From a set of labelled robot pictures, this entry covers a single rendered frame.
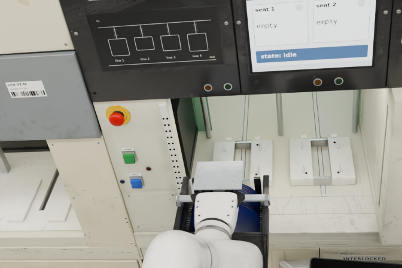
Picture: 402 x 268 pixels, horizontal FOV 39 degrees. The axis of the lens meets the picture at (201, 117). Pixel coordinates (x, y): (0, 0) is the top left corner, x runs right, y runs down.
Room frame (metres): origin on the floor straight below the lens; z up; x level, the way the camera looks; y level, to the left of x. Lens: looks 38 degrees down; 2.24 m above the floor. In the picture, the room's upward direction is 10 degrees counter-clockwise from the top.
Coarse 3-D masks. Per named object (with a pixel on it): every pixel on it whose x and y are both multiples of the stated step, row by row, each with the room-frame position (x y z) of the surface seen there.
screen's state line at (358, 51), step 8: (304, 48) 1.11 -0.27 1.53; (312, 48) 1.11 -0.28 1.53; (320, 48) 1.10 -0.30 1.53; (328, 48) 1.10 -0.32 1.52; (336, 48) 1.09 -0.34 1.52; (344, 48) 1.09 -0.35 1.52; (352, 48) 1.09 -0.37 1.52; (360, 48) 1.08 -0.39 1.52; (256, 56) 1.13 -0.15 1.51; (264, 56) 1.13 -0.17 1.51; (272, 56) 1.13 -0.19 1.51; (280, 56) 1.12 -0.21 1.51; (288, 56) 1.12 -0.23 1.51; (296, 56) 1.11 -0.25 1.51; (304, 56) 1.11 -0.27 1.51; (312, 56) 1.11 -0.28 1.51; (320, 56) 1.10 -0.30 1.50; (328, 56) 1.10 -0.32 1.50; (336, 56) 1.09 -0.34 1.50; (344, 56) 1.09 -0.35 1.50; (352, 56) 1.09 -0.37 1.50; (360, 56) 1.08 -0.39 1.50
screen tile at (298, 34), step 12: (252, 12) 1.13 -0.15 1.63; (264, 12) 1.13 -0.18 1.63; (276, 12) 1.12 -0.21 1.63; (288, 12) 1.12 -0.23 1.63; (300, 12) 1.11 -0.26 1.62; (300, 24) 1.11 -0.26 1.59; (264, 36) 1.13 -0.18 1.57; (276, 36) 1.12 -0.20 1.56; (288, 36) 1.12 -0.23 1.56; (300, 36) 1.11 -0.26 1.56
